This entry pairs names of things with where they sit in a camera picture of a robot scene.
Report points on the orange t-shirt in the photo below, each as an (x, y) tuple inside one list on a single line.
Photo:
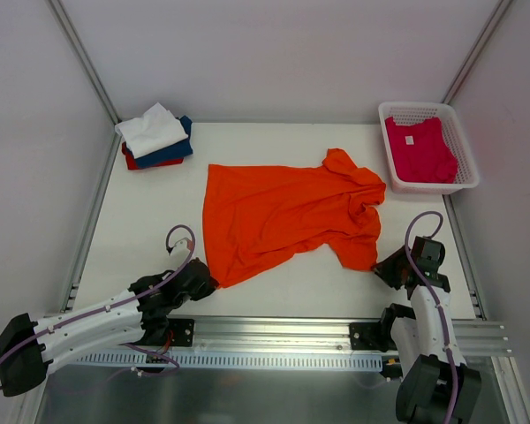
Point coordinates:
[(255, 218)]

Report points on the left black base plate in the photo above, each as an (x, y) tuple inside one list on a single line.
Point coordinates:
[(181, 332)]

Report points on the aluminium mounting rail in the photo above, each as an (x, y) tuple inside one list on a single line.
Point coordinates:
[(218, 334)]

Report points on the right aluminium corner post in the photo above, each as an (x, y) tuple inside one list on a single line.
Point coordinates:
[(492, 23)]

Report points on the blue folded t-shirt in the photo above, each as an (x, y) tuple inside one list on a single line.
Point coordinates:
[(172, 153)]

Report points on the white slotted cable duct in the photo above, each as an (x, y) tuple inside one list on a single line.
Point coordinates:
[(239, 360)]

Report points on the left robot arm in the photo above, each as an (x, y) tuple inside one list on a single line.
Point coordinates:
[(31, 350)]

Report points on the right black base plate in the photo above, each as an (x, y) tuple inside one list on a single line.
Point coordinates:
[(370, 336)]

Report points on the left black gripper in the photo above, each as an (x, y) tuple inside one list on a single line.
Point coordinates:
[(202, 279)]

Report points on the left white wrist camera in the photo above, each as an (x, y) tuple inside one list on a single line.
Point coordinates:
[(181, 248)]

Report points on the pink t-shirt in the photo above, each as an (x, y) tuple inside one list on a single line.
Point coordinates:
[(419, 152)]

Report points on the left aluminium corner post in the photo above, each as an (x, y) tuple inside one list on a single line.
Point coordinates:
[(72, 36)]

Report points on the red folded t-shirt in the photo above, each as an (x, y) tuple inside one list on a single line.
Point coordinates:
[(132, 165)]

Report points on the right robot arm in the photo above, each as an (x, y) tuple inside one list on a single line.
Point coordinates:
[(437, 384)]

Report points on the aluminium corner post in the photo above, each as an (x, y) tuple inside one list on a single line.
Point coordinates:
[(72, 36), (492, 23)]

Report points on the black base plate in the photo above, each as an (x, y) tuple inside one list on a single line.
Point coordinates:
[(181, 332), (370, 336)]

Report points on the white plastic basket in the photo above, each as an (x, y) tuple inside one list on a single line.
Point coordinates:
[(412, 113)]

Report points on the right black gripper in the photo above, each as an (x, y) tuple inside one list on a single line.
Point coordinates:
[(391, 268)]

